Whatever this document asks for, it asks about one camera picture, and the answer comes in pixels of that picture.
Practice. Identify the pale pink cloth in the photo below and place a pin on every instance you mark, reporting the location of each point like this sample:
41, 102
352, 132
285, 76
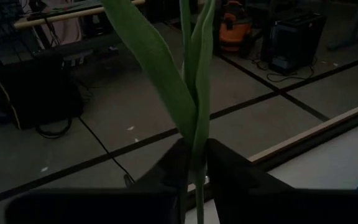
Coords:
65, 31

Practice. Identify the large black equipment case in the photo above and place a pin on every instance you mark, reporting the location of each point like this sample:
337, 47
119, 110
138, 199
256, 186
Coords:
297, 40

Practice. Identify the grey stand foot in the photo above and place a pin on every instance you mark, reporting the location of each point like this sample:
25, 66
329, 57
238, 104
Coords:
356, 25

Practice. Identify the orange shop vacuum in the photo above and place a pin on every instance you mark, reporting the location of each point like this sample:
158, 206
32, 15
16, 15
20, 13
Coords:
235, 31

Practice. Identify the black artificial tulip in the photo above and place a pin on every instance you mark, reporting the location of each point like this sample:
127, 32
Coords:
154, 62

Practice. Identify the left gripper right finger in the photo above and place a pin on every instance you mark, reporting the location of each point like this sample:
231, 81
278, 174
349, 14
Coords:
275, 205

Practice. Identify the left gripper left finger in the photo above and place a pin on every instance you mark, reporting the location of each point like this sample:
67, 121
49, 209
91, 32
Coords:
120, 205

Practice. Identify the black floor box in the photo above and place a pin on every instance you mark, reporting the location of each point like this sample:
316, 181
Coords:
42, 96

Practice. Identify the light wooden beam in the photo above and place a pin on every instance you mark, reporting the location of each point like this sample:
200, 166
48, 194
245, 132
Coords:
57, 17

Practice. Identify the grey power unit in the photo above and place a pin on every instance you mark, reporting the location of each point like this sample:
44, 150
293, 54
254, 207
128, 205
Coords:
280, 65

